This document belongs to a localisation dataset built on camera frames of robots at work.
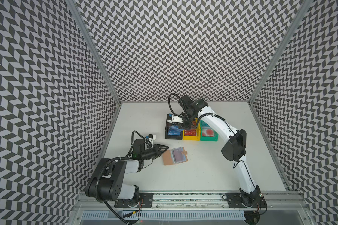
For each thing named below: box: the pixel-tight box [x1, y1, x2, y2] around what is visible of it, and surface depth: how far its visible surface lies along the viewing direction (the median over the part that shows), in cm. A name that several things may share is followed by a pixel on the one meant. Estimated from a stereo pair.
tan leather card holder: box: [162, 146, 189, 166], surface depth 88 cm
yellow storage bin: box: [182, 117, 201, 141], surface depth 96 cm
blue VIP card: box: [167, 124, 185, 136], surface depth 99 cm
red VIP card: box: [172, 148, 185, 163], surface depth 90 cm
